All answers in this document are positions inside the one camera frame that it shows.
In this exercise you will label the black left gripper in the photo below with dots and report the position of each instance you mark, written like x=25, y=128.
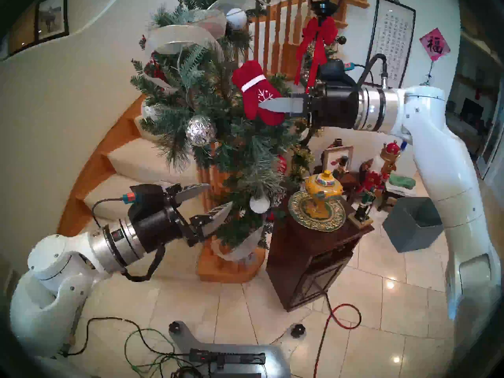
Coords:
x=157, y=229

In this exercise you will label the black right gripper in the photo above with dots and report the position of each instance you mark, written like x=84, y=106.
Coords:
x=334, y=105

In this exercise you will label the red knitted mitten ornament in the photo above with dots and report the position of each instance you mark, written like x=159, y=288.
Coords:
x=250, y=103

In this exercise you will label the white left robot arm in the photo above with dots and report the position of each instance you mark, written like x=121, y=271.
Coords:
x=51, y=286

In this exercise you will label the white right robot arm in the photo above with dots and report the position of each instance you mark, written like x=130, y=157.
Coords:
x=445, y=176

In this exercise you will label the red ribbed ball ornament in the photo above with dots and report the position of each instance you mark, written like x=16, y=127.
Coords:
x=280, y=164

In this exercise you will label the white glitter ball ornament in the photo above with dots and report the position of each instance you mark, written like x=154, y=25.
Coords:
x=259, y=204
x=236, y=19

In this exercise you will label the silver faceted ball ornament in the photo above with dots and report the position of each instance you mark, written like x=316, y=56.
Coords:
x=201, y=130

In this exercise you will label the smooth silver ball ornament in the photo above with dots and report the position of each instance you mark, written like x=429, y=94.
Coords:
x=149, y=110

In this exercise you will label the green jade ornament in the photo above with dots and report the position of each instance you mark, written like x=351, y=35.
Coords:
x=401, y=181

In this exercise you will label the brown ceramic vase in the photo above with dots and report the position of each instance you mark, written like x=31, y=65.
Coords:
x=338, y=141

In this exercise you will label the green pine garland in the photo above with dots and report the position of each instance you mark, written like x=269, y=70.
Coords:
x=236, y=145

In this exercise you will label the small white framed picture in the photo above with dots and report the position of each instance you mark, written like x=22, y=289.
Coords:
x=332, y=158

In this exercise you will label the frosted pinecone cluster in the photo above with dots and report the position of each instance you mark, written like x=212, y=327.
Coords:
x=277, y=198

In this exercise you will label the small black-hat nutcracker figure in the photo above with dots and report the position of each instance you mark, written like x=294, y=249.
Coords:
x=341, y=166

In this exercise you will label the red velvet bow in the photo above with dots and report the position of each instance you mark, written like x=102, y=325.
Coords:
x=321, y=30

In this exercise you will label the carpeted wooden staircase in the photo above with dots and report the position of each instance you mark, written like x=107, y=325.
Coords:
x=130, y=160

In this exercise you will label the yellow porcelain lidded jar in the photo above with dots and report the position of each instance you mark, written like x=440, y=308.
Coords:
x=323, y=190

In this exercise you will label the dark wooden side table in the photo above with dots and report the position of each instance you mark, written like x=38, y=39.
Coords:
x=348, y=182

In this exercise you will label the ornate round plate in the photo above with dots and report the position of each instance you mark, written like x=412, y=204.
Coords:
x=299, y=208

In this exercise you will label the dark red lidded jar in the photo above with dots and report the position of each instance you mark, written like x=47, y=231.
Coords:
x=365, y=168

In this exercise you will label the large red nutcracker figure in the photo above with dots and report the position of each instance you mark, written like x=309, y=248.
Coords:
x=376, y=176

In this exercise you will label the dark wooden cabinet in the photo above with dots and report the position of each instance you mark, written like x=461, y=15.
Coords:
x=299, y=263

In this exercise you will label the black base knob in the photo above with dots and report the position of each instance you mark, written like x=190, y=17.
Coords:
x=176, y=326
x=298, y=330

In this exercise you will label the framed Chinese calligraphy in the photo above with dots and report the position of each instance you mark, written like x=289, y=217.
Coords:
x=393, y=30

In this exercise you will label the black power strip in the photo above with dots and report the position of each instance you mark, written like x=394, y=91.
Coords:
x=236, y=358

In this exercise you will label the red diamond fu sign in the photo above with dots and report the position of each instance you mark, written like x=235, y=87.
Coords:
x=435, y=44

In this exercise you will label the grey plastic bin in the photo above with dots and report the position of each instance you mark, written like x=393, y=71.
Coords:
x=413, y=227

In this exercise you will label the black framed horse photo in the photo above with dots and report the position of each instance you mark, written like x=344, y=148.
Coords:
x=51, y=17

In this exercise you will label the brown framed picture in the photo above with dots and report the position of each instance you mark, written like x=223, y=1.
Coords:
x=21, y=34

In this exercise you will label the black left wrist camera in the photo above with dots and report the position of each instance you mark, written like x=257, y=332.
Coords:
x=149, y=202

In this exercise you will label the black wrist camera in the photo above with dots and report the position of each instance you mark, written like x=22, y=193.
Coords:
x=149, y=202
x=334, y=72

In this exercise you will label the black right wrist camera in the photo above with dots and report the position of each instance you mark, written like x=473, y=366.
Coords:
x=334, y=72

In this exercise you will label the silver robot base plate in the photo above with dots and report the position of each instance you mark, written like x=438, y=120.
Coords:
x=275, y=361

